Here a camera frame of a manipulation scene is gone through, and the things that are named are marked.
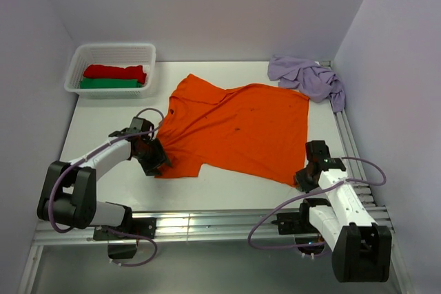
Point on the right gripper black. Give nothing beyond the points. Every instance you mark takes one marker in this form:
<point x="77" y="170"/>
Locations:
<point x="302" y="184"/>

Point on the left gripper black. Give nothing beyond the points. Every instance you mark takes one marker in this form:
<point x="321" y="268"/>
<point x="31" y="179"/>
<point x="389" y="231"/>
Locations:
<point x="159" y="158"/>

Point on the orange t shirt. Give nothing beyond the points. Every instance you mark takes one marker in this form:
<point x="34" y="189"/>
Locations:
<point x="255" y="129"/>

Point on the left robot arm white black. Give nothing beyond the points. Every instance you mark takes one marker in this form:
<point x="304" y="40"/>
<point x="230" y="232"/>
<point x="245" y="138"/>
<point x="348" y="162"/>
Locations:
<point x="69" y="195"/>

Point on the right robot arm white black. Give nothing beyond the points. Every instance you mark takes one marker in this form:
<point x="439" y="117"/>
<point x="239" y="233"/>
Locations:
<point x="360" y="247"/>

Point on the lilac t shirt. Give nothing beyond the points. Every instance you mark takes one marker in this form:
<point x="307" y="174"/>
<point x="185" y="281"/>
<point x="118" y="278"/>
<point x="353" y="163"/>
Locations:
<point x="309" y="78"/>

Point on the white plastic basket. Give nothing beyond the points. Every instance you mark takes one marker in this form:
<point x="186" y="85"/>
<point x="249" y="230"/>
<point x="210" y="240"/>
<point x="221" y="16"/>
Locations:
<point x="112" y="54"/>

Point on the green rolled t shirt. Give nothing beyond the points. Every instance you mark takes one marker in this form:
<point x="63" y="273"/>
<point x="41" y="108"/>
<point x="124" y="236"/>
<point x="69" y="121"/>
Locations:
<point x="109" y="83"/>

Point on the red rolled t shirt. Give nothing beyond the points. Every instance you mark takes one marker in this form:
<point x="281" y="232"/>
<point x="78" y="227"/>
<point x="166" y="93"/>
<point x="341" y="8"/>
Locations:
<point x="106" y="71"/>

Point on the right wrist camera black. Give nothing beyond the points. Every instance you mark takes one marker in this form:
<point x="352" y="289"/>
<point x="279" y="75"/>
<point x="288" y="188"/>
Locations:
<point x="318" y="154"/>

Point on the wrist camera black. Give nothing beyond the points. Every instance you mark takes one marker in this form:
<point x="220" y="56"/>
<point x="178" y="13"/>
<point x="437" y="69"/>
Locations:
<point x="138" y="127"/>
<point x="318" y="154"/>

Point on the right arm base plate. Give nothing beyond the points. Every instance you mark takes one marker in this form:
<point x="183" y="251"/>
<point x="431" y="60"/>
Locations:
<point x="290" y="223"/>

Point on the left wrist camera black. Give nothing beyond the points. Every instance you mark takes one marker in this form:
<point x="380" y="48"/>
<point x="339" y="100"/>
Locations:
<point x="138" y="127"/>

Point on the aluminium rail frame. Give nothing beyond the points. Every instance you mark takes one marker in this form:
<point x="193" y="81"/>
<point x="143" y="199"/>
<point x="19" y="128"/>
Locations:
<point x="202" y="223"/>

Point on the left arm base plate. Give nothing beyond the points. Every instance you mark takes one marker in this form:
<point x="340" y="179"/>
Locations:
<point x="131" y="230"/>

